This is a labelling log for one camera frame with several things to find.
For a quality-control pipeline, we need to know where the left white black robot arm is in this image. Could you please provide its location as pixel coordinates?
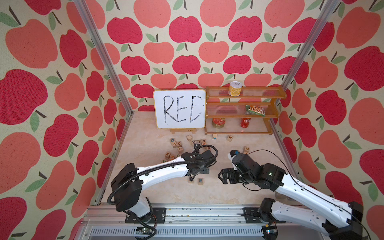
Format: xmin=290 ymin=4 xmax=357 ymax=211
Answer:
xmin=107 ymin=150 xmax=218 ymax=223

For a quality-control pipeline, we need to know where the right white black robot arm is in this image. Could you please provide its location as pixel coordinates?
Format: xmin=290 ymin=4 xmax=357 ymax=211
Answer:
xmin=218 ymin=150 xmax=364 ymax=240

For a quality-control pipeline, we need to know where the red flat tin can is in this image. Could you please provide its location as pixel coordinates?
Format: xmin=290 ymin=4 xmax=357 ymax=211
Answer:
xmin=212 ymin=118 xmax=226 ymax=129

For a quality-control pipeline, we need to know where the red soda can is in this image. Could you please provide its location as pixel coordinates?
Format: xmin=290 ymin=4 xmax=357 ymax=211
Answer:
xmin=240 ymin=118 xmax=251 ymax=128

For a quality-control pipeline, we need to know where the whiteboard with RED writing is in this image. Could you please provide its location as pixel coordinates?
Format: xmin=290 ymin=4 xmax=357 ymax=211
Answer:
xmin=154 ymin=90 xmax=206 ymax=129

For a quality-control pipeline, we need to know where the wooden three-tier shelf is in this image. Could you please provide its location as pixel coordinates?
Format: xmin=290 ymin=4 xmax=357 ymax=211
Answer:
xmin=205 ymin=86 xmax=287 ymax=135

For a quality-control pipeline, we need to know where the green snack bag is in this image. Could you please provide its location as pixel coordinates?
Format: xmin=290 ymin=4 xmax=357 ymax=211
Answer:
xmin=245 ymin=105 xmax=266 ymax=117

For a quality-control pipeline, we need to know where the yellow tin can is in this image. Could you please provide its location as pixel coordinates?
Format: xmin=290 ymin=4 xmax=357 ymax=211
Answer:
xmin=228 ymin=81 xmax=243 ymax=97

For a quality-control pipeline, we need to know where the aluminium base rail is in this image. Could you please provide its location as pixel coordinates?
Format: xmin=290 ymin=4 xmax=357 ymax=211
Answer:
xmin=74 ymin=203 xmax=334 ymax=240

